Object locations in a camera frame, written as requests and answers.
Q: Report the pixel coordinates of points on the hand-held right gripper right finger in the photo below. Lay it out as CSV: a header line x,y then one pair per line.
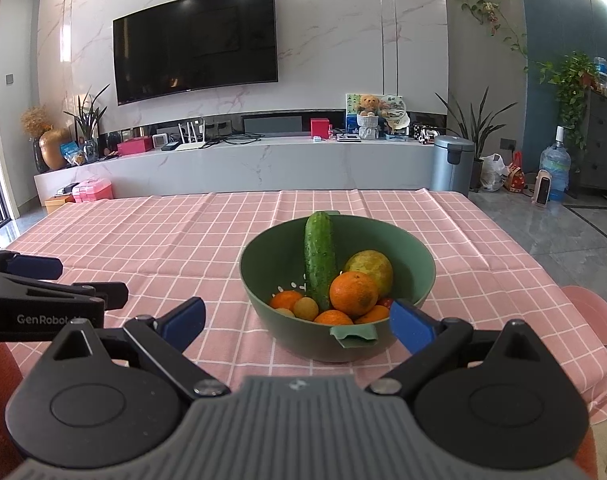
x,y
411,327

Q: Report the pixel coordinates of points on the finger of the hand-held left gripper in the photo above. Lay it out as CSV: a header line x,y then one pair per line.
x,y
111,295
33,266

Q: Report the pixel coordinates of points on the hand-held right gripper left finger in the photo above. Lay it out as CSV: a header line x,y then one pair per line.
x,y
186,321

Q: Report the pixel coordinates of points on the red tomato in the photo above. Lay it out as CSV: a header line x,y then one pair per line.
x,y
386,303

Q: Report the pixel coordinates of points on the orange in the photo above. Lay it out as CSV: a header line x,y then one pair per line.
x,y
333,318
353,292
283,300
373,314

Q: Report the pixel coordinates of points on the brown kiwi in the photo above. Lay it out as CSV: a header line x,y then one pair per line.
x,y
284,312
306,308

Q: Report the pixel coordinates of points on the green colander bowl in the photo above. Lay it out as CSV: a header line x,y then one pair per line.
x,y
268,260

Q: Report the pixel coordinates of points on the wooden box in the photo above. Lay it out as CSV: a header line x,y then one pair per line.
x,y
58,204

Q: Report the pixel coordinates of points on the yellow pear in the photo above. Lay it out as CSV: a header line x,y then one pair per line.
x,y
376,267

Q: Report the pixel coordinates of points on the pink checked tablecloth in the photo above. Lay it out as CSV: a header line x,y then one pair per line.
x,y
158,240

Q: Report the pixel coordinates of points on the pink storage box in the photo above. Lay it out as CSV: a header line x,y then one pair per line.
x,y
93,191

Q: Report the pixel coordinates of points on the green cucumber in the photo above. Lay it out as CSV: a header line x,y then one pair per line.
x,y
319,255

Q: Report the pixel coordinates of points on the brown round vase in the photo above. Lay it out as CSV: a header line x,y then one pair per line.
x,y
54,150

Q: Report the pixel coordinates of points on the blue snack packet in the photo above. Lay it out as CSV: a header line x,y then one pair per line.
x,y
71,152

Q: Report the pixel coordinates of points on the dried flower bunch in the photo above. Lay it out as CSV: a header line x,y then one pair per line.
x,y
35,120

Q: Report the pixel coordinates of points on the magenta box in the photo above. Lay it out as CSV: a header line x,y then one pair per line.
x,y
135,146

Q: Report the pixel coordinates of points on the long-leaf potted plant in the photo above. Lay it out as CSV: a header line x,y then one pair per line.
x,y
87,120

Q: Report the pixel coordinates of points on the small white clock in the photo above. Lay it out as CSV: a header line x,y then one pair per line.
x,y
160,141

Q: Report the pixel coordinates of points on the grey-blue trash can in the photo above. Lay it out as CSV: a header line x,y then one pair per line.
x,y
451,165

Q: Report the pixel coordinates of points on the white router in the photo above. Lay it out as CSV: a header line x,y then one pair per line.
x,y
191,146

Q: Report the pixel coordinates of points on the white plastic bag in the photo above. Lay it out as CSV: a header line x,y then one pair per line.
x,y
493,172

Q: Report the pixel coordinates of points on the marble television console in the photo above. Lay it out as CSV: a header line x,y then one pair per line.
x,y
283,170

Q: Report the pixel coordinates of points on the red gift bag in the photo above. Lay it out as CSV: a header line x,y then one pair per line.
x,y
514,177

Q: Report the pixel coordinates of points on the small white heater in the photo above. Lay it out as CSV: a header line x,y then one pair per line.
x,y
543,187

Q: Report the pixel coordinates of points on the tall spiky potted plant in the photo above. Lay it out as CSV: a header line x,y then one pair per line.
x,y
476,130

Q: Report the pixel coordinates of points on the blue water bottle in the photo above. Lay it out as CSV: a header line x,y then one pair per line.
x,y
556,170

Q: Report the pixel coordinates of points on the grey soundbar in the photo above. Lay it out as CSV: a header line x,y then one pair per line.
x,y
272,124

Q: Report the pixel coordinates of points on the teddy bear bouquet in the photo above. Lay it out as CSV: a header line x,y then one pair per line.
x,y
368,115

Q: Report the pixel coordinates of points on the red box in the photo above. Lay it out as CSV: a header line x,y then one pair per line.
x,y
320,128

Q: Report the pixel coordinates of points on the black television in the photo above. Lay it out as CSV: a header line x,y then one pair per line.
x,y
193,45

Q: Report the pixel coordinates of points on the grey cabinet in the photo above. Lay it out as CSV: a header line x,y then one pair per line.
x,y
603,145

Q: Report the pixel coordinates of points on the leafy pothos plant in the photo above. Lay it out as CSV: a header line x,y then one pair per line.
x,y
571,85

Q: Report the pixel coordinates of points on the hanging vine plant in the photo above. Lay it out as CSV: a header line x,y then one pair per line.
x,y
488,12

